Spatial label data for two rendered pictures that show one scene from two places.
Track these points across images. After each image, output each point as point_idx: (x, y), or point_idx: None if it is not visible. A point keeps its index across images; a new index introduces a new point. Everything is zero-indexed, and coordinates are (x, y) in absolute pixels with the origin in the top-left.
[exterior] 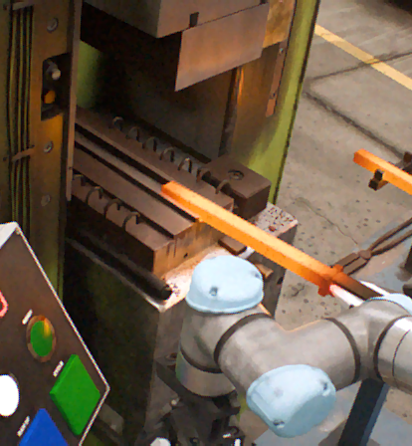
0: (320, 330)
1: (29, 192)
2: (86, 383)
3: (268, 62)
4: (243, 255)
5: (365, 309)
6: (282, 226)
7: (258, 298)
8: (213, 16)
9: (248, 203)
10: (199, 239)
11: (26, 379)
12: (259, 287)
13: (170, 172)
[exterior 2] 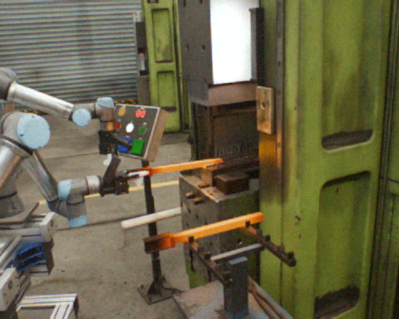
0: (84, 105)
1: (201, 130)
2: (140, 147)
3: (271, 145)
4: (198, 188)
5: (84, 108)
6: (212, 196)
7: (97, 101)
8: (192, 79)
9: (217, 179)
10: (203, 175)
11: (135, 131)
12: (98, 100)
13: (233, 163)
